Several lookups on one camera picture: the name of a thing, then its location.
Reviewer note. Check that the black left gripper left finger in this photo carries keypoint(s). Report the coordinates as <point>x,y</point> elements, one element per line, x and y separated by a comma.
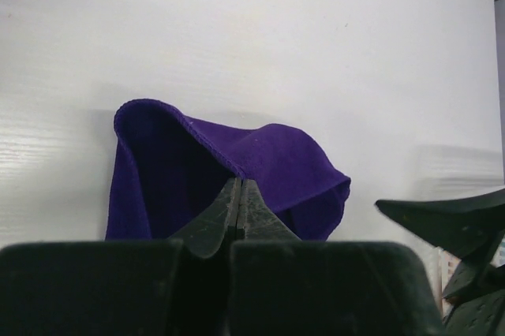
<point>175,286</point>

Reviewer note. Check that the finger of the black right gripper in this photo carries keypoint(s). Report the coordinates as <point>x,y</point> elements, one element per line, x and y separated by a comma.
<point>460,226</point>
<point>475,292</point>

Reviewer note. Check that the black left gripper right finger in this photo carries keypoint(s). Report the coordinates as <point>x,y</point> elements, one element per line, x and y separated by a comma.
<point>280,285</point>

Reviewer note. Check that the purple towel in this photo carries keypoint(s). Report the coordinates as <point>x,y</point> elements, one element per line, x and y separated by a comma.
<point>170,167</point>

